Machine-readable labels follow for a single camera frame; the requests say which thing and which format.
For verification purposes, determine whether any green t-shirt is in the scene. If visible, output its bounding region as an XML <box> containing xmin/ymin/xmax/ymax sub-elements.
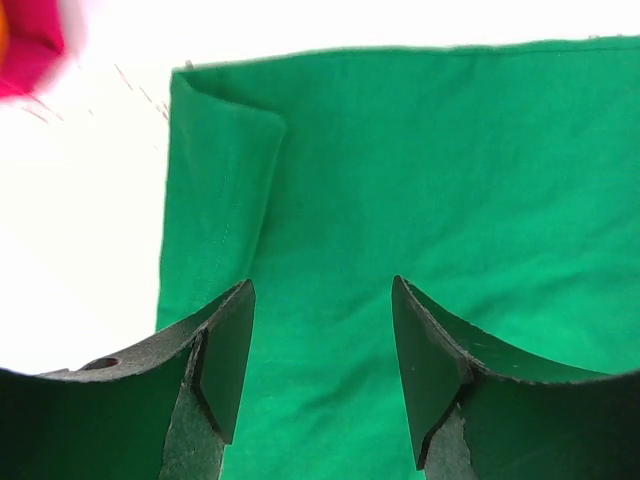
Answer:
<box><xmin>157</xmin><ymin>37</ymin><xmax>639</xmax><ymax>479</ymax></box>

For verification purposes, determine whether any pink folded t-shirt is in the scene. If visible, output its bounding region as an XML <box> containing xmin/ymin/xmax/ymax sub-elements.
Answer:
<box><xmin>1</xmin><ymin>0</ymin><xmax>65</xmax><ymax>99</ymax></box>

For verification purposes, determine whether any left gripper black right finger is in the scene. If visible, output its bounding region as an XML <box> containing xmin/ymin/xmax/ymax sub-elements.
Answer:
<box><xmin>391</xmin><ymin>277</ymin><xmax>639</xmax><ymax>479</ymax></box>

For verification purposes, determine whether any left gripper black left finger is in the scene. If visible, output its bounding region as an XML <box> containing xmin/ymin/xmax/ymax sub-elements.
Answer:
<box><xmin>1</xmin><ymin>281</ymin><xmax>256</xmax><ymax>479</ymax></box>

